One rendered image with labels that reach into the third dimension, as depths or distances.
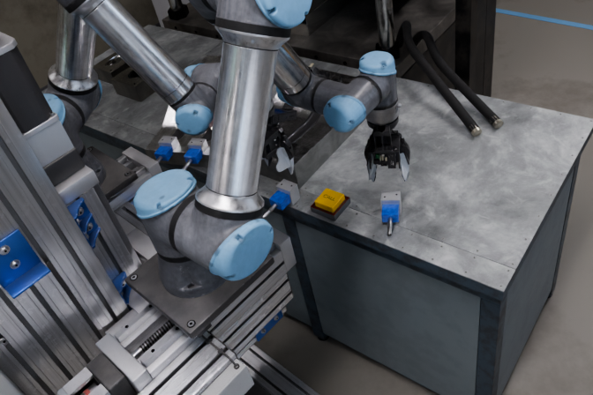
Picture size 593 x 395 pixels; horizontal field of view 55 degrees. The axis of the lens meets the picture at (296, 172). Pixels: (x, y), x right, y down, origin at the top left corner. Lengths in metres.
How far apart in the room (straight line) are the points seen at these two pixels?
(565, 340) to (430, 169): 0.92
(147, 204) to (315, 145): 0.75
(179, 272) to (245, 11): 0.51
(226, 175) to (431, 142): 0.96
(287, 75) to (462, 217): 0.63
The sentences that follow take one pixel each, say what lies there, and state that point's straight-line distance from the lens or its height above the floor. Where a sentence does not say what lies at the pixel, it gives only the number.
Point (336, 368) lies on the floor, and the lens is 2.19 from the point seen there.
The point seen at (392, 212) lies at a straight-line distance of 1.47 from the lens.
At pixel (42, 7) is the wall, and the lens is 4.34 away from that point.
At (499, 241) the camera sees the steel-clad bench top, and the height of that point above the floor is 0.80.
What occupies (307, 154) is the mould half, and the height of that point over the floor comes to 0.88.
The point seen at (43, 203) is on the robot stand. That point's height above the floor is 1.29.
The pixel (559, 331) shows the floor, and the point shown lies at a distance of 2.31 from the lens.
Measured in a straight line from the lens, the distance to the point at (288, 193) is 1.56.
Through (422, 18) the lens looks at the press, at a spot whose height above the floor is 0.79.
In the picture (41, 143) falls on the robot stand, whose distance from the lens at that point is 1.14.
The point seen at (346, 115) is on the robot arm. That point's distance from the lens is 1.12.
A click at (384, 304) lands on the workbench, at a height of 0.44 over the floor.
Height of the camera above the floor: 1.89
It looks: 40 degrees down
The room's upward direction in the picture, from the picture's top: 13 degrees counter-clockwise
